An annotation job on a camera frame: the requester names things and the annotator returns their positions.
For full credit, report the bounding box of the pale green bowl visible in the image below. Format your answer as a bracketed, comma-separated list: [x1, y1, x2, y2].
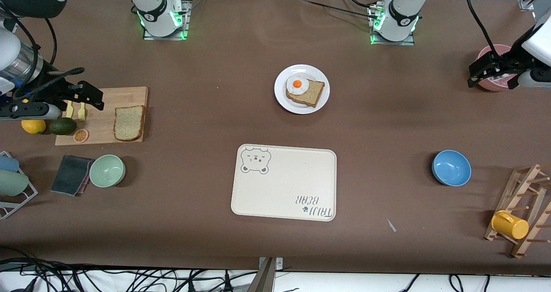
[89, 155, 126, 188]

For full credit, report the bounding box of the wooden cutting board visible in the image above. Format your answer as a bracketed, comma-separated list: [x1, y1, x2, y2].
[55, 87, 149, 146]

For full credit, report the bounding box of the white wire cup rack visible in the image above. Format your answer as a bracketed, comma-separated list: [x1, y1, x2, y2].
[0, 151, 38, 220]

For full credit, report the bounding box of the blue bowl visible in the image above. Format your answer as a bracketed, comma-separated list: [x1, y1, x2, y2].
[431, 150, 472, 187]

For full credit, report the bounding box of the cream bear print tray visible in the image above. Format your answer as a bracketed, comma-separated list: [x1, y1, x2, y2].
[231, 144, 337, 222]

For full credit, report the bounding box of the yellow lemon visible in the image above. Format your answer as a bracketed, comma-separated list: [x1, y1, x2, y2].
[21, 119, 46, 135]

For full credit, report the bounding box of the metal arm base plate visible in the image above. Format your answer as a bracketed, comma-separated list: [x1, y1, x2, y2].
[142, 0, 191, 41]
[368, 3, 416, 46]

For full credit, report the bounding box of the dark green avocado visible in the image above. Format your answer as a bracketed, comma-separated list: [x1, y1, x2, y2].
[49, 117, 77, 136]

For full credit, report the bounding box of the metal table clamp bracket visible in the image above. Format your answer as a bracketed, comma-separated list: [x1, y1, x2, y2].
[257, 257, 285, 292]

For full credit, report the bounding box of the pale green cup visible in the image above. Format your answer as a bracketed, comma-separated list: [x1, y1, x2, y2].
[0, 170, 30, 197]

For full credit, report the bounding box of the dark grey cloth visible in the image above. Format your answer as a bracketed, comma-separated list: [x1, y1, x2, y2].
[50, 155, 94, 196]

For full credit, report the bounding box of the black cable bundle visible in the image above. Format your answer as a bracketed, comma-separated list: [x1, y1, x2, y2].
[0, 247, 259, 292]

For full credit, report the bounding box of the yellow mug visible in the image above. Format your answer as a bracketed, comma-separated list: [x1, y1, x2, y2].
[491, 210, 529, 240]

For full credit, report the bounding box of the wooden mug rack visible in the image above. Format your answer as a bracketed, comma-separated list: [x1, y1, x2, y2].
[484, 164, 551, 258]

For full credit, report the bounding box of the brown bread slice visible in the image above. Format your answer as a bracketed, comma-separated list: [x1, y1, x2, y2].
[286, 79, 325, 108]
[114, 106, 146, 142]

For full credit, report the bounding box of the pink bowl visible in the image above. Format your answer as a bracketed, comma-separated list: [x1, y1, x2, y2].
[476, 44, 519, 92]

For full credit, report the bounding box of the black table cable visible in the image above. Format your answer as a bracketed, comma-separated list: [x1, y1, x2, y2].
[299, 0, 384, 19]

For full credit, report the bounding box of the toy fried egg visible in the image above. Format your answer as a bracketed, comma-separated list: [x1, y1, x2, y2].
[286, 75, 310, 96]

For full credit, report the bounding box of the white round plate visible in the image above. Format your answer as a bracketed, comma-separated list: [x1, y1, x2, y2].
[274, 64, 331, 115]

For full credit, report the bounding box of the blue cup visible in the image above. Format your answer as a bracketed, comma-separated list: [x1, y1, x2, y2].
[0, 155, 20, 173]

